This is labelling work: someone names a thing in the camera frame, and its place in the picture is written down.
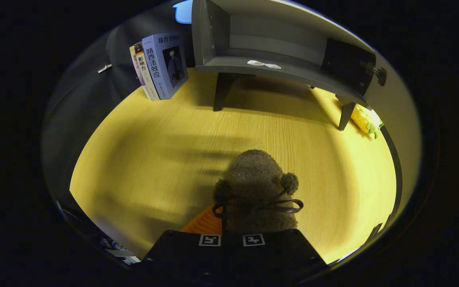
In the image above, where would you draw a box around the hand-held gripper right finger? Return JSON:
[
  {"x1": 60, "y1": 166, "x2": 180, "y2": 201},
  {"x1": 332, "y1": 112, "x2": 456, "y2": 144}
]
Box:
[{"x1": 232, "y1": 229, "x2": 328, "y2": 281}]

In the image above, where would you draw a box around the grey shoe cabinet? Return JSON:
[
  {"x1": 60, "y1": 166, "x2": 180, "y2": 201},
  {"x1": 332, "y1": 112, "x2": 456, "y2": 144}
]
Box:
[{"x1": 191, "y1": 0, "x2": 377, "y2": 132}]

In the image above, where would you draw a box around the metal door hinge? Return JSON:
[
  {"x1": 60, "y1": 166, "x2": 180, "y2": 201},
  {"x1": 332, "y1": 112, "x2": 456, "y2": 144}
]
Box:
[{"x1": 374, "y1": 67, "x2": 388, "y2": 87}]

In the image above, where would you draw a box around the thin pale book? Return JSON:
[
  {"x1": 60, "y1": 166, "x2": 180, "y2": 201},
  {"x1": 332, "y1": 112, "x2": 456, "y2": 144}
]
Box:
[{"x1": 129, "y1": 45, "x2": 151, "y2": 100}]

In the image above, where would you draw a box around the black backdrop cloth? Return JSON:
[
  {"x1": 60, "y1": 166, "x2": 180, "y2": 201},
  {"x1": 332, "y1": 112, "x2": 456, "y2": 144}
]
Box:
[{"x1": 41, "y1": 0, "x2": 195, "y2": 208}]

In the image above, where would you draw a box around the yellow plush toy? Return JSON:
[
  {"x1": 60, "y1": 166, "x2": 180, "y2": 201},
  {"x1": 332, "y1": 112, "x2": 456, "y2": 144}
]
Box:
[{"x1": 350, "y1": 103, "x2": 384, "y2": 140}]

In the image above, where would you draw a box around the blue book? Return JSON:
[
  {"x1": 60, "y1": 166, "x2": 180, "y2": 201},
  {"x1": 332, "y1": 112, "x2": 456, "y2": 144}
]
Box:
[{"x1": 142, "y1": 32, "x2": 189, "y2": 100}]

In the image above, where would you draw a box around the brown fuzzy shoe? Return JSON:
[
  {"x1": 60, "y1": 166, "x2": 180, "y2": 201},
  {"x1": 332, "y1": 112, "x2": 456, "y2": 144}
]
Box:
[{"x1": 212, "y1": 149, "x2": 304, "y2": 234}]

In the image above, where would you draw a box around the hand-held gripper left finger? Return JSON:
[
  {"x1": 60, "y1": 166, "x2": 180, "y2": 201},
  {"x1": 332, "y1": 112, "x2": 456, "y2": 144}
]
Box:
[{"x1": 141, "y1": 205, "x2": 232, "y2": 279}]

